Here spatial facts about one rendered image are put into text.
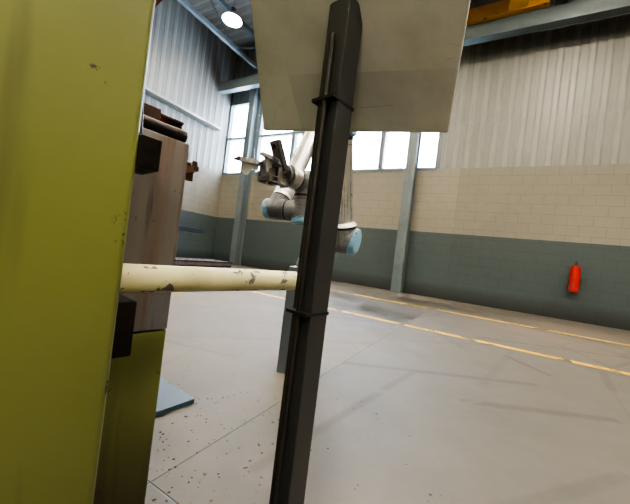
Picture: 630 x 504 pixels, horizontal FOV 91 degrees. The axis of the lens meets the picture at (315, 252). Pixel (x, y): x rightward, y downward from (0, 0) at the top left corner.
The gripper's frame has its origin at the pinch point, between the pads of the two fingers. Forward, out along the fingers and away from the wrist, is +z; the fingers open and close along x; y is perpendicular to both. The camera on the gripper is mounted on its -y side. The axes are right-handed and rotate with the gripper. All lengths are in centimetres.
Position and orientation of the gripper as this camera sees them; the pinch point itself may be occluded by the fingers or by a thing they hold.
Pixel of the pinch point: (245, 153)
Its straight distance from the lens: 112.3
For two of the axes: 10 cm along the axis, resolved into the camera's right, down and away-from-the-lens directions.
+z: -6.5, -0.8, -7.6
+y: -1.2, 9.9, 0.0
